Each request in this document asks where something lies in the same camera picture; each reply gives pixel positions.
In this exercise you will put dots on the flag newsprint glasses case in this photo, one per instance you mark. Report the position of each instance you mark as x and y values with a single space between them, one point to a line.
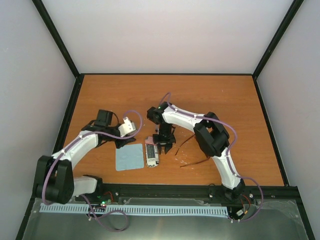
151 152

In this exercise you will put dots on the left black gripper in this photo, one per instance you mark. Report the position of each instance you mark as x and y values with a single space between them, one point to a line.
124 141

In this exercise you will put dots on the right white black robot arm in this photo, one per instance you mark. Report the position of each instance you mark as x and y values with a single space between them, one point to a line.
211 136

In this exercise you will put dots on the light blue slotted cable duct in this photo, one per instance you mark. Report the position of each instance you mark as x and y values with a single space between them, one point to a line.
138 210

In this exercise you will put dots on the light blue cleaning cloth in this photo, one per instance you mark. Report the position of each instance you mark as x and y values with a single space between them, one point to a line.
129 157

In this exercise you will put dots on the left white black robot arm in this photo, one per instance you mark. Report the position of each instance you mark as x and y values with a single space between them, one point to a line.
54 180

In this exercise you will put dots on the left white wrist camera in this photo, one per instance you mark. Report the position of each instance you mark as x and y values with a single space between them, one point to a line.
127 127

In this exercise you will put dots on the black frame post left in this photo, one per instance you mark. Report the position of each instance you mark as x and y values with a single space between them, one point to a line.
47 20

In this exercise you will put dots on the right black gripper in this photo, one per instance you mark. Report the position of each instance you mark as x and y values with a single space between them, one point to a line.
156 140

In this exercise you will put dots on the black frame post right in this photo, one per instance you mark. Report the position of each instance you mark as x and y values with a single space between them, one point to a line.
283 26

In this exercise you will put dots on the black aluminium front rail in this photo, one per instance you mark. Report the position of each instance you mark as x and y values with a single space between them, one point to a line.
210 193

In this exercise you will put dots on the black frame post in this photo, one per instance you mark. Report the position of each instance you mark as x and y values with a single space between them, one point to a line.
47 20
283 26

